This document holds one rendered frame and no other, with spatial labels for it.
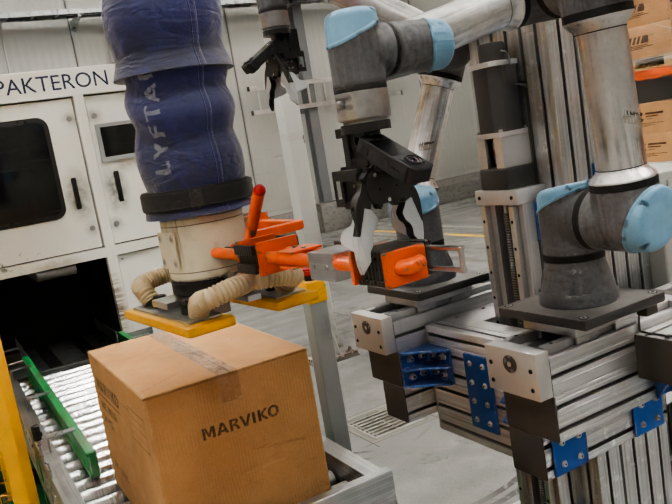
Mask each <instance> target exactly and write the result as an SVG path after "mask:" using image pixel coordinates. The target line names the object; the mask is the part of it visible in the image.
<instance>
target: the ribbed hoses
mask: <svg viewBox="0 0 672 504"><path fill-rule="evenodd" d="M303 279H304V272H303V271H302V269H301V268H300V269H296V270H290V269H288V270H284V271H281V272H277V273H273V274H270V275H266V276H261V275H260V270H259V274H258V275H253V274H245V273H243V274H240V273H238V274H237V275H235V276H233V277H230V278H228V279H225V280H224V281H221V282H220V283H217V284H216V285H212V287H208V289H204V290H200V291H198V292H195V293H194V294H193V295H192V296H191V297H190V298H189V301H188V305H187V306H188V315H189V318H190V319H201V318H205V317H207V316H209V315H210V311H211V310H212V309H215V307H219V305H223V304H224V303H227V302H228V301H231V300H234V299H235V298H238V297H241V296H244V295H246V294H248V293H249V292H251V291H255V290H259V289H261V290H263V288H266V289H267V288H268V287H269V288H272V287H274V288H275V290H276V292H278V293H279V294H283V293H289V292H292V291H294V289H295V288H296V286H297V285H300V284H301V283H302V282H303ZM172 280H173V279H171V278H170V274H169V269H166V268H164V267H163V266H161V268H159V267H157V269H153V270H149V272H145V274H142V275H140V276H138V278H136V279H135V280H134V281H133V283H132V287H131V289H132V292H133V294H134V295H135V296H136V297H137V298H138V300H139V301H140V303H142V305H143V306H144V307H146V306H149V305H151V304H152V300H153V296H155V295H159V294H157V292H156V291H155V289H154V288H155V287H158V286H161V284H162V285H164V283H166V284H167V283H168V282H169V283H171V281H172Z"/></svg>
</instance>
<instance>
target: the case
mask: <svg viewBox="0 0 672 504"><path fill-rule="evenodd" d="M88 357H89V362H90V366H91V371H92V375H93V380H94V384H95V389H96V393H97V398H98V402H99V407H100V411H101V416H102V420H103V425H104V429H105V434H106V439H107V443H108V448H109V452H110V457H111V461H112V466H113V470H114V475H115V479H116V482H117V484H118V485H119V487H120V488H121V489H122V491H123V492H124V493H125V495H126V496H127V498H128V499H129V500H130V502H131V503H132V504H298V503H300V502H302V501H305V500H307V499H310V498H312V497H314V496H317V495H319V494H322V493H324V492H326V491H329V490H331V485H330V479H329V474H328V468H327V462H326V456H325V451H324V445H323V439H322V434H321V428H320V422H319V417H318V411H317V405H316V400H315V394H314V388H313V382H312V377H311V371H310V365H309V360H308V354H307V349H306V348H305V347H303V346H300V345H297V344H294V343H292V342H289V341H286V340H283V339H281V338H278V337H275V336H272V335H270V334H267V333H264V332H261V331H259V330H256V329H253V328H250V327H248V326H245V325H242V324H239V323H237V322H236V325H234V326H231V327H228V328H224V329H221V330H218V331H215V332H211V333H208V334H205V335H202V336H199V337H195V338H192V339H188V338H185V337H182V336H179V335H176V334H172V333H169V332H166V331H161V332H157V333H153V334H150V335H146V336H142V337H139V338H135V339H131V340H128V341H124V342H120V343H117V344H113V345H109V346H106V347H102V348H98V349H95V350H91V351H88Z"/></svg>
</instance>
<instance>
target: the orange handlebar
mask: <svg viewBox="0 0 672 504"><path fill-rule="evenodd" d="M303 228H304V223H303V220H301V219H259V224H258V229H257V233H256V237H258V236H263V235H267V234H271V233H274V234H275V236H276V235H281V234H285V233H289V232H294V231H298V230H301V229H303ZM319 247H322V245H321V244H303V245H299V246H296V245H294V246H288V247H286V248H285V249H283V250H279V251H269V252H267V253H266V254H265V261H266V262H267V263H269V264H278V265H282V266H279V268H281V269H290V270H296V269H300V268H308V267H309V261H308V256H307V253H308V252H311V251H315V250H319V249H322V248H319ZM211 256H212V257H213V258H216V259H226V260H236V261H238V259H237V255H235V254H234V249H232V248H218V247H216V248H213V249H212V251H211ZM332 265H333V266H334V268H335V269H336V270H340V271H350V265H349V259H348V256H337V257H336V258H335V259H334V261H333V264H332ZM426 265H427V260H426V258H425V257H424V256H423V255H421V254H418V255H416V256H414V257H411V258H407V259H401V260H399V261H398V262H396V264H395V268H394V270H395V273H396V274H397V275H401V276H403V275H409V274H414V273H417V272H420V271H422V270H423V269H424V268H425V267H426ZM350 272H351V271H350Z"/></svg>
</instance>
